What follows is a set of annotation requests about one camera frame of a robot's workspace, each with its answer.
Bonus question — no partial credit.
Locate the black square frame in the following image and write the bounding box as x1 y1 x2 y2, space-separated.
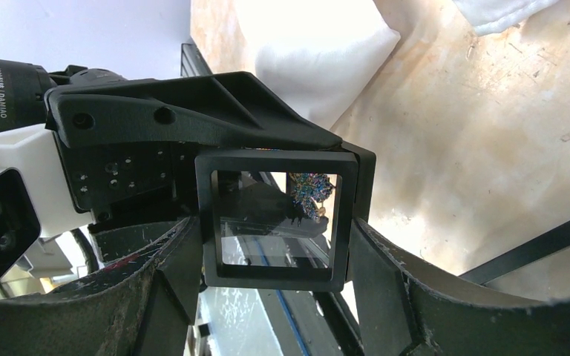
460 220 570 300
194 149 358 291

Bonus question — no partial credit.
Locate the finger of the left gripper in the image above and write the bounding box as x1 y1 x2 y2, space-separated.
216 182 329 239

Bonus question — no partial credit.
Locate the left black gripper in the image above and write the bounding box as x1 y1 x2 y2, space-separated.
45 70 376 234

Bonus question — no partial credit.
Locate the white garment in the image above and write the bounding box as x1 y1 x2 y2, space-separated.
235 0 561 131

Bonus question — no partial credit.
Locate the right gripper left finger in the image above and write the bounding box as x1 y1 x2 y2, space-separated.
0 217 202 355

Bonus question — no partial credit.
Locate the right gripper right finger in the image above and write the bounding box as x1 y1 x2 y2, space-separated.
350 219 570 355

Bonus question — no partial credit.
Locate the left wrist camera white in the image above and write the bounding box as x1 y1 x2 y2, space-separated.
0 124 93 279

